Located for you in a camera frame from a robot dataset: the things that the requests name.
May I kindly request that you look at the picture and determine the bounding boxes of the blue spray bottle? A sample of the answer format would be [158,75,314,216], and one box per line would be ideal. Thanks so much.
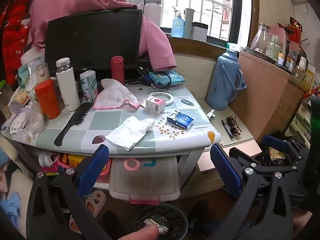
[171,6,186,38]

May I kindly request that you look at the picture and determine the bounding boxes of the black plastic bag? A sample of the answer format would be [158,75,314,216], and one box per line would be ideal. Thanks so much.
[254,134,311,171]

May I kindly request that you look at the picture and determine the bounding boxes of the green and white can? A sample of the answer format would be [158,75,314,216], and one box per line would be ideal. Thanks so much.
[79,70,99,103]

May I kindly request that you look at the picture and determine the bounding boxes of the plastic bottle with white cap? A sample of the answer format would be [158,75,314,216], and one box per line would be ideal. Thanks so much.
[293,56,308,81]

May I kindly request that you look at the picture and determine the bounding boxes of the black pen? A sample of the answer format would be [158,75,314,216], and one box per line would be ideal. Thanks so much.
[221,120,234,139]

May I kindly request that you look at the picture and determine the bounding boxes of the clear plastic bags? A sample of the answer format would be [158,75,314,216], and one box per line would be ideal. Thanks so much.
[0,97,46,143]

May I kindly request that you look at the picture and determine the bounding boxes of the black cable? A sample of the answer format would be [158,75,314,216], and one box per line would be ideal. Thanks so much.
[137,66,176,91]

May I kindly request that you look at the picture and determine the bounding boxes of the glass bottle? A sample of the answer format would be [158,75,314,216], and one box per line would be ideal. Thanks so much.
[250,23,272,54]

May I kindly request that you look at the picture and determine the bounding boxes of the white tissue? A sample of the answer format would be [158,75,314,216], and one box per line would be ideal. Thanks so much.
[104,116,156,152]

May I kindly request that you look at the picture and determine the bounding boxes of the white tape roll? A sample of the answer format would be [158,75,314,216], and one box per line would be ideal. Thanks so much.
[148,91,175,106]

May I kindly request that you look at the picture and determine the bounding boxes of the jar with green lid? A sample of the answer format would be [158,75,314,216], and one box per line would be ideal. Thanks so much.
[0,79,13,121]

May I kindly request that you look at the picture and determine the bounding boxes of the beige slipper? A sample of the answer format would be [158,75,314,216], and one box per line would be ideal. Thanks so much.
[85,190,107,218]

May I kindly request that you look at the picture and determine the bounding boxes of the pink medicine box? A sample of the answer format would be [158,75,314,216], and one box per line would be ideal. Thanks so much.
[145,97,166,114]

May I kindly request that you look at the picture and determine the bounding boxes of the grey lidded storage box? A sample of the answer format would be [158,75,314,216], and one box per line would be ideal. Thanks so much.
[108,156,181,205]

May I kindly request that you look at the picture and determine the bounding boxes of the orange thermos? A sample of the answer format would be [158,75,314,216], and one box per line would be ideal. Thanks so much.
[34,79,62,120]

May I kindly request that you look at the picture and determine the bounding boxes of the dark sunglasses with gold temples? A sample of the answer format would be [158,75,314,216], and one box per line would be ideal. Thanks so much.
[226,115,242,136]

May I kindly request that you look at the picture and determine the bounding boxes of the black shoe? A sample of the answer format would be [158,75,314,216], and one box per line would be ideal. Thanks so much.
[189,199,209,231]

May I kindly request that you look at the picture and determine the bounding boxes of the white mug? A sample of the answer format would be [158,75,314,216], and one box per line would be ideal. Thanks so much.
[266,33,282,61]

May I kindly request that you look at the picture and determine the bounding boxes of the red thermos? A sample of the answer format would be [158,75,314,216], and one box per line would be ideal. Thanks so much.
[111,56,126,86]

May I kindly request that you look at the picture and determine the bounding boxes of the black mesh trash bin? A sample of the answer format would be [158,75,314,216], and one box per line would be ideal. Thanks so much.
[133,203,189,240]

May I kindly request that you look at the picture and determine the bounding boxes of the blue tissue pack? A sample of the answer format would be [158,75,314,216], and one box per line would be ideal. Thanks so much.
[166,111,195,131]

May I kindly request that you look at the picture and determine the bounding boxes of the wooden cabinet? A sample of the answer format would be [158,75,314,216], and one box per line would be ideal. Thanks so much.
[228,47,316,144]

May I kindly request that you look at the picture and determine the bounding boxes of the black computer monitor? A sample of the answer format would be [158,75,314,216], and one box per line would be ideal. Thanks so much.
[45,9,143,80]

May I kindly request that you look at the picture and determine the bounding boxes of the person's left hand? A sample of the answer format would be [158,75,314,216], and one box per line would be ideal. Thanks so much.
[117,224,160,240]

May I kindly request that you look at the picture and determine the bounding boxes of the tall pale cup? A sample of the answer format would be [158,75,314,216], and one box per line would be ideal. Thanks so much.
[183,8,195,39]

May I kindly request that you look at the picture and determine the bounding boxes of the white thermos with steel cap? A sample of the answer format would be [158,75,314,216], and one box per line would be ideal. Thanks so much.
[55,57,81,112]

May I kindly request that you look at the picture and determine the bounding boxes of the blue pouch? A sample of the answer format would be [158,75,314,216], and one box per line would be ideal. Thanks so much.
[147,70,187,87]

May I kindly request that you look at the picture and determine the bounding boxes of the white shoe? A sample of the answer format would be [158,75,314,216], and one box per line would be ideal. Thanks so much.
[38,152,59,168]

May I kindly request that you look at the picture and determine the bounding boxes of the pink ring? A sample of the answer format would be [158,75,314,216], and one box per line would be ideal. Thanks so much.
[123,158,141,170]

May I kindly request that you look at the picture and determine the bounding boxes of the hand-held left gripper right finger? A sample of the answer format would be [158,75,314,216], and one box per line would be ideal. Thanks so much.
[210,144,294,240]

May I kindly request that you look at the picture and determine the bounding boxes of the window with metal bars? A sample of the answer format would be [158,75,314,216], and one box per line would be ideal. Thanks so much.
[122,0,253,43]

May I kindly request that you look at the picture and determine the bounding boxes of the red padded jacket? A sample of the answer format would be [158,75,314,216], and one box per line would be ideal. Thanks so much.
[0,0,34,87]

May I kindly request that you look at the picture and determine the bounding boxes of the yellow box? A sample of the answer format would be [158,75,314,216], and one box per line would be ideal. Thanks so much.
[67,154,87,168]

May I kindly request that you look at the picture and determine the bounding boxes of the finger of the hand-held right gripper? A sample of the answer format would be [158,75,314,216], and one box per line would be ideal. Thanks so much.
[229,147,300,180]
[261,134,309,160]

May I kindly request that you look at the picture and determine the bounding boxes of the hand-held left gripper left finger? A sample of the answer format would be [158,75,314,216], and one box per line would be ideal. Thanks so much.
[26,144,110,240]

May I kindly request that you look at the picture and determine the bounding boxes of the black comb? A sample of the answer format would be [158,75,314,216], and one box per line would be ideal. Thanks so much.
[54,101,95,147]

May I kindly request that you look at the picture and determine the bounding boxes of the small beige bottle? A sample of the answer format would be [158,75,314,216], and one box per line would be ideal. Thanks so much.
[35,63,51,84]

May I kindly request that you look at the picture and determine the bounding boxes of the blue thermos jug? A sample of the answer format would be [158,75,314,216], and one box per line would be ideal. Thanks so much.
[206,47,247,111]

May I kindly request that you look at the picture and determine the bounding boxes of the white cloth with pink trim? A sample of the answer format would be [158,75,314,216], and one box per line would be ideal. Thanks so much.
[93,78,140,110]

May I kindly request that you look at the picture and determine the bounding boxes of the white box container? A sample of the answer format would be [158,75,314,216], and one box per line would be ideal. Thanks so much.
[192,22,209,43]

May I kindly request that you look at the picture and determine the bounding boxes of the white bottle with carry handle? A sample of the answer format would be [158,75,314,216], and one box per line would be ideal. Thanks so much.
[143,0,163,28]

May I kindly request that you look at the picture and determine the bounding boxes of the red decoration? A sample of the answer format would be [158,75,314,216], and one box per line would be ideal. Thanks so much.
[289,17,303,41]

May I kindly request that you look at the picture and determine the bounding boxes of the cream padded chair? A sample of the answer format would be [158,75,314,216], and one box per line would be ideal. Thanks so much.
[7,140,36,232]

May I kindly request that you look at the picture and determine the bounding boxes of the grey table with patterned cover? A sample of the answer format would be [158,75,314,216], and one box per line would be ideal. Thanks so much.
[0,80,222,193]

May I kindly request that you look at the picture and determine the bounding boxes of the pink basket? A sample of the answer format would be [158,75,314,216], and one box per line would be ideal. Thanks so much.
[56,152,113,184]

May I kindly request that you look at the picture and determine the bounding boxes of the pink and beige bedside cabinet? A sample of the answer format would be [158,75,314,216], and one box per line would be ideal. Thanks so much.
[180,99,263,198]

